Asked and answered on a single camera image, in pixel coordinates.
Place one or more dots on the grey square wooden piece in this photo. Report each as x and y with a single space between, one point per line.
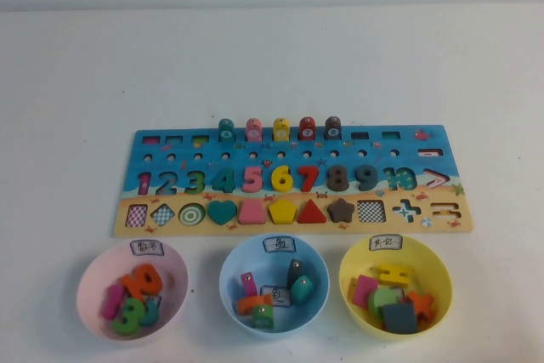
400 318

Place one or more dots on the yellow number six piece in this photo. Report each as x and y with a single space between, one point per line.
281 182

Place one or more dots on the pink number five piece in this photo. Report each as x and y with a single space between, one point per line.
253 180

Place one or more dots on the yellow fish piece numbered six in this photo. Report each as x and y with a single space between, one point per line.
281 129

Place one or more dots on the pink fish piece numbered five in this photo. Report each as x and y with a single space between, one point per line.
253 130

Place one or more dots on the red number seven piece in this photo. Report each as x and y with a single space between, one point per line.
309 176

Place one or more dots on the red fish piece numbered seven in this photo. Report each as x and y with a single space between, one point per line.
307 129

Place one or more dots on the teal number four piece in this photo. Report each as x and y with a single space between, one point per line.
224 180

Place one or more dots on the yellow pentagon piece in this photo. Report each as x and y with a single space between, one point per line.
281 212

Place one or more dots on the teal fish piece numbered four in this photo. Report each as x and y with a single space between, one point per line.
226 131

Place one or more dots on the pink trapezoid piece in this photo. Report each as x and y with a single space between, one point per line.
252 213

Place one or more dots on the red triangle piece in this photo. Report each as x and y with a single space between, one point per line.
311 214

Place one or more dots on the brown fish piece numbered eight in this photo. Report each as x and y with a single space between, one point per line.
333 128

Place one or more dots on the teal heart piece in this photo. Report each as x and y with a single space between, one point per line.
222 211

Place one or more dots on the brown star piece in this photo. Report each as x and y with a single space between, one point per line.
341 210

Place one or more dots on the paper label on blue bowl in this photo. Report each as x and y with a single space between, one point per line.
279 244

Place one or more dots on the grey number nine piece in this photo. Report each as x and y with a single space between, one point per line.
367 176

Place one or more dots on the dark grey fish piece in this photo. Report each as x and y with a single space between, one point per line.
295 271

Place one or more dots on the magenta fish piece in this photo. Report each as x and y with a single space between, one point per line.
248 283

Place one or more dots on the blue plastic bowl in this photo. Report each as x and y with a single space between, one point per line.
316 286

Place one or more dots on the teal fish piece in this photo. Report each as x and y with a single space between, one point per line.
302 290

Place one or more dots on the paper label inside blue bowl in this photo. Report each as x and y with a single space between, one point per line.
276 295

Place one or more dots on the paper label on yellow bowl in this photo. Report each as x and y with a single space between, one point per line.
385 242

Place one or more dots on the orange fish piece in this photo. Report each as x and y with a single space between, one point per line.
251 302

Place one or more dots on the colourful wooden puzzle board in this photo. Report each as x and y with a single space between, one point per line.
127 193

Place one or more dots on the paper label on pink bowl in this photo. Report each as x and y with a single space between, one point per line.
147 247

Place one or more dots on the pink plastic bowl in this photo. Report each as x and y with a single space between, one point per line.
170 278

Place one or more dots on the green fish piece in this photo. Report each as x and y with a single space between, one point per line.
262 317

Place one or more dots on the pink rectangle piece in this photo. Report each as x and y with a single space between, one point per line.
363 290

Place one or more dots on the yellow equals sign piece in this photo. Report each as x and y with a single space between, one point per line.
395 276

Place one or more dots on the green circle piece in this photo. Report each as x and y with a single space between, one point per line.
378 299

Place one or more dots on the orange number ten piece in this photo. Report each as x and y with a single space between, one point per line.
142 280

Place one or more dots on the paper label inside pink bowl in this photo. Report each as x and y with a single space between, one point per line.
156 298

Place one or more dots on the teal number two piece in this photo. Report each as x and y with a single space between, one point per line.
151 314

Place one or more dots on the yellow plastic bowl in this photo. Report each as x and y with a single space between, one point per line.
442 282

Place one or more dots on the pink number one piece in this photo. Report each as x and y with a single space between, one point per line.
111 301

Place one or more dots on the green number three piece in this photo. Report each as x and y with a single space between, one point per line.
127 318

